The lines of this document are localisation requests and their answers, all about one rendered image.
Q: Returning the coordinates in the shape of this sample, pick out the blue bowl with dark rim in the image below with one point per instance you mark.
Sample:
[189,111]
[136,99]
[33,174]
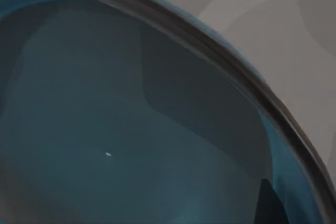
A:
[110,98]

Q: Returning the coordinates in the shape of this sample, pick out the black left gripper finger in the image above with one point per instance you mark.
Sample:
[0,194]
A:
[267,208]

